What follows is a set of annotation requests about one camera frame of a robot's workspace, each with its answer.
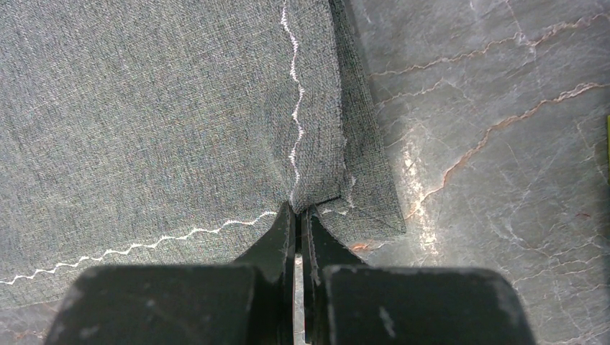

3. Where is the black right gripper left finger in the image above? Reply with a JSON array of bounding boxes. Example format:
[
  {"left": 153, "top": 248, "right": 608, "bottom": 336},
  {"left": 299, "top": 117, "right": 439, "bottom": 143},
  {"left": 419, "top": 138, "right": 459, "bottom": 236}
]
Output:
[{"left": 235, "top": 202, "right": 296, "bottom": 344}]

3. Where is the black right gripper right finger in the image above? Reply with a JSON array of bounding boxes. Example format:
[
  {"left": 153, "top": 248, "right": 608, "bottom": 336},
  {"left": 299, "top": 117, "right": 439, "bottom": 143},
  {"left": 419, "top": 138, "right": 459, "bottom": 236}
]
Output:
[{"left": 300, "top": 206, "right": 365, "bottom": 344}]

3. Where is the grey cloth napkin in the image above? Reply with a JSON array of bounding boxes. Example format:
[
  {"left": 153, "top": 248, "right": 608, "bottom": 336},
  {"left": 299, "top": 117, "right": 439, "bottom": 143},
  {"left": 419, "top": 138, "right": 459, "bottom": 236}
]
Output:
[{"left": 1, "top": 1, "right": 405, "bottom": 308}]

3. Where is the yellow toy block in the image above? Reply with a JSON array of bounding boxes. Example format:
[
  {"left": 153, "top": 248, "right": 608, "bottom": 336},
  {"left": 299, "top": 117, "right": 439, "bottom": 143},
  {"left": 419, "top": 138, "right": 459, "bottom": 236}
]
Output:
[{"left": 606, "top": 115, "right": 610, "bottom": 184}]

